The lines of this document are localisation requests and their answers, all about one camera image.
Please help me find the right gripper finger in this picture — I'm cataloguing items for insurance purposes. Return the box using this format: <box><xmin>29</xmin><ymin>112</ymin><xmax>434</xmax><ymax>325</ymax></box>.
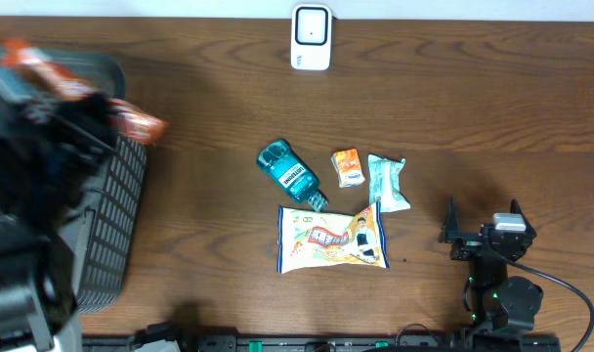
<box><xmin>510</xmin><ymin>198</ymin><xmax>533</xmax><ymax>230</ymax></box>
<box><xmin>438</xmin><ymin>198</ymin><xmax>460</xmax><ymax>243</ymax></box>

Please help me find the green tissue packet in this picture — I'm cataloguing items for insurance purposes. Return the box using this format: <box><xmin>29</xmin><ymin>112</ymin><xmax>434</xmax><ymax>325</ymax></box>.
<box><xmin>367</xmin><ymin>154</ymin><xmax>411</xmax><ymax>213</ymax></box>

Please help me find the red chocolate bar wrapper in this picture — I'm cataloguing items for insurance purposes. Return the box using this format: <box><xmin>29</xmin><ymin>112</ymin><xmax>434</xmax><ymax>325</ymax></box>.
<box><xmin>1</xmin><ymin>39</ymin><xmax>167</xmax><ymax>145</ymax></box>

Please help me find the small orange snack pack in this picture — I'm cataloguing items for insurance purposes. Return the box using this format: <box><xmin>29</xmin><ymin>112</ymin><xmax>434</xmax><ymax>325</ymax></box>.
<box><xmin>331</xmin><ymin>149</ymin><xmax>365</xmax><ymax>188</ymax></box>

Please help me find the large yellow snack bag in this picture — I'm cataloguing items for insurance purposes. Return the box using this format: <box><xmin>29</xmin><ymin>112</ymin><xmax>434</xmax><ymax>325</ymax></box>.
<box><xmin>276</xmin><ymin>202</ymin><xmax>390</xmax><ymax>274</ymax></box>

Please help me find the teal mouthwash bottle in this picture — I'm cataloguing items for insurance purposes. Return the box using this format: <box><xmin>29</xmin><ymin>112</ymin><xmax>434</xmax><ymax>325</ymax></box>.
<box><xmin>256</xmin><ymin>139</ymin><xmax>328</xmax><ymax>212</ymax></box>

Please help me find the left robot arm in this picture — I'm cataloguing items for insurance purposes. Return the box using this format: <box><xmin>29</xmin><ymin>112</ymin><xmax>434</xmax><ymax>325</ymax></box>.
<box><xmin>0</xmin><ymin>67</ymin><xmax>118</xmax><ymax>351</ymax></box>

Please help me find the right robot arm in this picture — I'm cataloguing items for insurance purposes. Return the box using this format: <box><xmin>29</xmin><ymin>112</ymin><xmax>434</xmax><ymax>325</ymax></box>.
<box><xmin>438</xmin><ymin>199</ymin><xmax>543</xmax><ymax>335</ymax></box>

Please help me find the white barcode scanner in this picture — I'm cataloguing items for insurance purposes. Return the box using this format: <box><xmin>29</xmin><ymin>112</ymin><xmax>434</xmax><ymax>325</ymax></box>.
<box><xmin>290</xmin><ymin>4</ymin><xmax>333</xmax><ymax>71</ymax></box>

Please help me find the grey plastic basket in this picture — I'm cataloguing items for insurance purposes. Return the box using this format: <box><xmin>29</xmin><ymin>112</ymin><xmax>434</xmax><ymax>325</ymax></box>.
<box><xmin>0</xmin><ymin>47</ymin><xmax>147</xmax><ymax>313</ymax></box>

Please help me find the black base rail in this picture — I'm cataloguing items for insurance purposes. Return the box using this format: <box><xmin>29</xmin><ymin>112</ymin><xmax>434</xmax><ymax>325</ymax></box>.
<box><xmin>81</xmin><ymin>323</ymin><xmax>562</xmax><ymax>352</ymax></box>

